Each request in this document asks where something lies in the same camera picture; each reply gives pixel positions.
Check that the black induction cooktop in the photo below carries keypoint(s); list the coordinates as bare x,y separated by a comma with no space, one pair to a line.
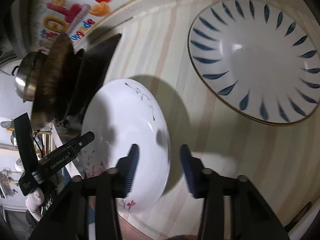
95,66

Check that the white gloved left hand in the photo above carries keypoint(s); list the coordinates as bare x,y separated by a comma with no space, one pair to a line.
33,203

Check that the stainless steel pot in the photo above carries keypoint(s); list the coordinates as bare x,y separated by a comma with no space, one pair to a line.
26,75

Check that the striped table mat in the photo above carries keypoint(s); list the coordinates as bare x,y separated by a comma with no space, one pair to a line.
282,162

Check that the black frying pan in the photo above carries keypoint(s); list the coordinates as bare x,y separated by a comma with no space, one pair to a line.
56,83

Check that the colourful wall sticker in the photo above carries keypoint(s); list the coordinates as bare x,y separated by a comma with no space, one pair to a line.
73,17

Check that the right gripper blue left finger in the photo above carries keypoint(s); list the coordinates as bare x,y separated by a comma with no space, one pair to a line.
126,168

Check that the blue leaf pattern plate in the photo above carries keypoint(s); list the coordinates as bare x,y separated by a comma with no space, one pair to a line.
257,60

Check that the white floral plate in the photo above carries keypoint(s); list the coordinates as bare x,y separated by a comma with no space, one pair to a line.
122,113

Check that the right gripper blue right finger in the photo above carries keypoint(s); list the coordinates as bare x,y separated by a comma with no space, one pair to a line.
195,173

